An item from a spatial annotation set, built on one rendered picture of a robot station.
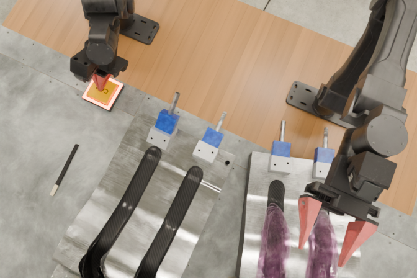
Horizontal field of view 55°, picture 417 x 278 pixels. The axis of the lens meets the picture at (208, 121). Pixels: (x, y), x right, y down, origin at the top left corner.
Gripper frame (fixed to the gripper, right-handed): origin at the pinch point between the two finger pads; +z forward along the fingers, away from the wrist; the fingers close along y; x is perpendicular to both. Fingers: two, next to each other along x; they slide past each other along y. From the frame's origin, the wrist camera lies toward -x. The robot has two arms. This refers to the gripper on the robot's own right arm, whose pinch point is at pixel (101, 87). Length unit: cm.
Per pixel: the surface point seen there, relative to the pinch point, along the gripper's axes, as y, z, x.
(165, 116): 20.5, -7.3, -7.3
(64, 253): 14.8, 13.1, -35.7
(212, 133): 31.2, -4.6, -2.9
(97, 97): -0.1, 2.2, -1.5
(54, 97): -11.5, 7.1, -3.4
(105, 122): 3.9, 7.5, -3.4
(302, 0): 35, 13, 134
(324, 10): 48, 14, 134
